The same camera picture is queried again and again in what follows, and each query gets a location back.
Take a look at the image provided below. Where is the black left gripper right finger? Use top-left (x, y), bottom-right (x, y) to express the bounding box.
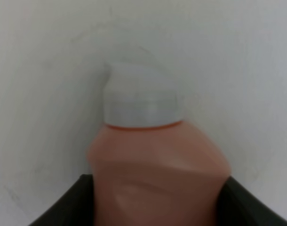
top-left (216, 177), bottom-right (287, 226)

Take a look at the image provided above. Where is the pink bottle white cap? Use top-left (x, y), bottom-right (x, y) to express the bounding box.
top-left (88, 63), bottom-right (231, 226)

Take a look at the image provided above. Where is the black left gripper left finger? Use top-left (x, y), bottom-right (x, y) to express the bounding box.
top-left (31, 175), bottom-right (94, 226)

